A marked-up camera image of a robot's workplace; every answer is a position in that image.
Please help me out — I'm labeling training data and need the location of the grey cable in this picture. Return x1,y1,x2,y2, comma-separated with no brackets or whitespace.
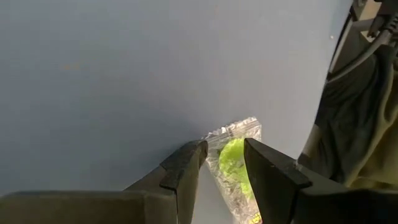
326,12,398,82

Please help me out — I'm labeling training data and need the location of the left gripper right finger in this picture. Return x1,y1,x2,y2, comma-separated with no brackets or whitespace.
243,138,349,224

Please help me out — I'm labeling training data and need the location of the green candy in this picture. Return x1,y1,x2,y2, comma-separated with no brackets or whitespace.
201,116,264,224

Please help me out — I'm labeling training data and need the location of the black cable sleeve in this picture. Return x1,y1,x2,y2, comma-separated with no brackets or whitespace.
306,46,398,190

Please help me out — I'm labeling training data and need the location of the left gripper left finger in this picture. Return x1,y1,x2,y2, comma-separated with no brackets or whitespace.
124,139,208,224

